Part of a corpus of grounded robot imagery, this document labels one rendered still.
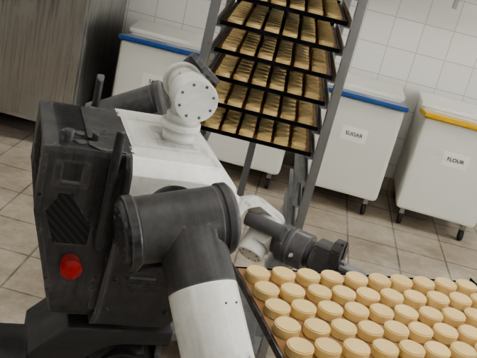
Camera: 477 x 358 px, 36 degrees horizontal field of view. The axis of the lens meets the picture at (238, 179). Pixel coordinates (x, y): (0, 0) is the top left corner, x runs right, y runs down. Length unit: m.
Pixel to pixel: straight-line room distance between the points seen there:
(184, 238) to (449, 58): 4.38
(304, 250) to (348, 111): 2.95
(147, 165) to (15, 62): 3.62
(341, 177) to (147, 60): 1.42
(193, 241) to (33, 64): 3.73
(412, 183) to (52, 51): 2.34
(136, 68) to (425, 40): 1.94
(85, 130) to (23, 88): 3.54
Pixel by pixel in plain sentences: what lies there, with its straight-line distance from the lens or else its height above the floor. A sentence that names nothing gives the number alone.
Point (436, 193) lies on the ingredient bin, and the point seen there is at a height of 0.29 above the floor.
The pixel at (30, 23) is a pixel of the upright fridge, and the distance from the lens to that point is 4.55.
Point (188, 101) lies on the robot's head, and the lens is 1.08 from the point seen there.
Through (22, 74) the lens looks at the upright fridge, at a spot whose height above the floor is 0.43.
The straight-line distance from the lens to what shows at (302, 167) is 2.65.
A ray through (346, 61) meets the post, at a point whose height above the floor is 1.30.
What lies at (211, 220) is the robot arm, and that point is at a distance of 0.93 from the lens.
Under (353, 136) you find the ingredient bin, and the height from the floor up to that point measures 0.51.
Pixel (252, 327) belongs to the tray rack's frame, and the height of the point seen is 0.15.
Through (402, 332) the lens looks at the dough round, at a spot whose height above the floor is 1.02.
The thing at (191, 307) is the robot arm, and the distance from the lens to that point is 0.91.
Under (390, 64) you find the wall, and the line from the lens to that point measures 5.17.
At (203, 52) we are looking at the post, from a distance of 2.42.
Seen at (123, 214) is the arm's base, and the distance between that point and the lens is 0.92.
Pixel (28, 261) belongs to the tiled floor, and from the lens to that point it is 3.43.
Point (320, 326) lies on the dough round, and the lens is 1.38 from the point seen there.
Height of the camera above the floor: 1.70
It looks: 21 degrees down
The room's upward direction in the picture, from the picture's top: 14 degrees clockwise
